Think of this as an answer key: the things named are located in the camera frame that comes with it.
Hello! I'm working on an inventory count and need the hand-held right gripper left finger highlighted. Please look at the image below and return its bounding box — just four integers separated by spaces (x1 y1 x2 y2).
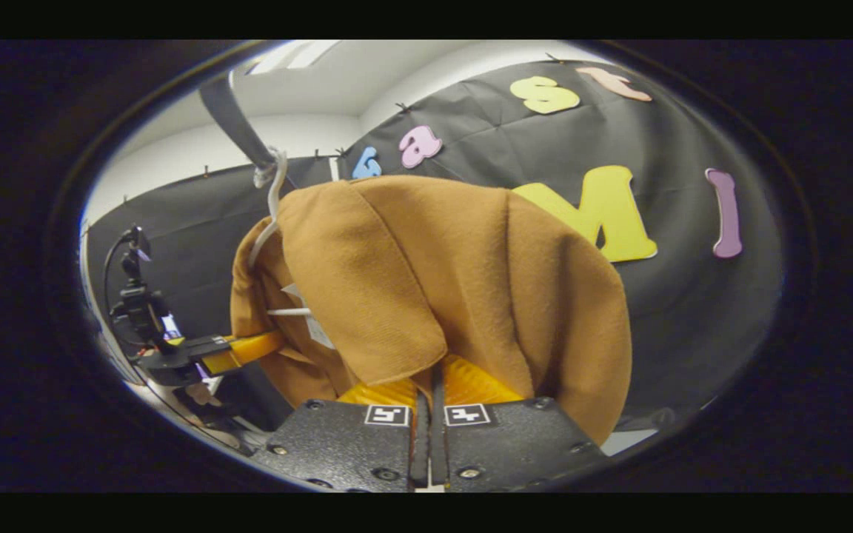
249 378 431 493

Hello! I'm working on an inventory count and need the black clothes rack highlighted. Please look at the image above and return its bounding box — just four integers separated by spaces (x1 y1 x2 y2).
198 70 295 190

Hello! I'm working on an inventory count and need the black backdrop cloth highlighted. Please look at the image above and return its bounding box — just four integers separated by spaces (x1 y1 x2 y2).
82 59 786 434

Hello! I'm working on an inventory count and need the white plastic hanger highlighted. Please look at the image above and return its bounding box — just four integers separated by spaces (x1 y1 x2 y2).
247 147 314 319

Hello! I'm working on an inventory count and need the brown shirt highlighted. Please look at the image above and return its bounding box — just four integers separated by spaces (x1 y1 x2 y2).
230 175 633 446

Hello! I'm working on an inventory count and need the long ceiling light panel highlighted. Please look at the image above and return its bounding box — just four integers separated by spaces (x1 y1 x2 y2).
245 41 342 75

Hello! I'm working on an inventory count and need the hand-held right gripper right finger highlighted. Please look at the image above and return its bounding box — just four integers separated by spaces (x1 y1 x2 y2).
430 355 611 493

